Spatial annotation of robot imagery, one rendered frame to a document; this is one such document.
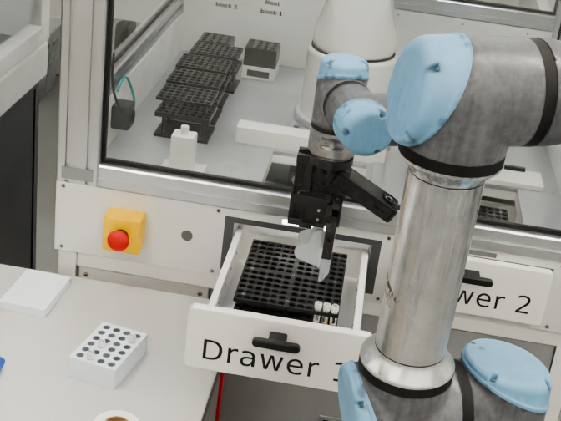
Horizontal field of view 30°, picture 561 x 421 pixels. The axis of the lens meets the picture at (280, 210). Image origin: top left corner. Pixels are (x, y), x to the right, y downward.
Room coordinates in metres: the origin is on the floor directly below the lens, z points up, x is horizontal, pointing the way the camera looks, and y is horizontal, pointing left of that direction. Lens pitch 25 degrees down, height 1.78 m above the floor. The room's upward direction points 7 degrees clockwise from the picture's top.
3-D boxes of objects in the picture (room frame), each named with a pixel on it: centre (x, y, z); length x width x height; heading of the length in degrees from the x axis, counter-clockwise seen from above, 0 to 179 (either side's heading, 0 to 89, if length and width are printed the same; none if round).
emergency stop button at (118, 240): (1.70, 0.29, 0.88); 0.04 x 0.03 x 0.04; 86
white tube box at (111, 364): (1.47, 0.25, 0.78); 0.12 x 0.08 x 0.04; 165
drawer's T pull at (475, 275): (1.67, -0.36, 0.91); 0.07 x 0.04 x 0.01; 86
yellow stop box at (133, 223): (1.73, 0.28, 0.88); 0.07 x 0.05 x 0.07; 86
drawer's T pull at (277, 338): (1.38, -0.02, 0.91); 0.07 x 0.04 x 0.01; 86
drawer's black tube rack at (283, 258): (1.60, -0.04, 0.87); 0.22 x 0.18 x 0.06; 176
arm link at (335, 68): (1.50, -0.07, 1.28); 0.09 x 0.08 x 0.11; 15
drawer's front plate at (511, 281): (1.70, -0.36, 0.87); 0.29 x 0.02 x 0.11; 86
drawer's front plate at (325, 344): (1.40, -0.02, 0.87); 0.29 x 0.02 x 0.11; 86
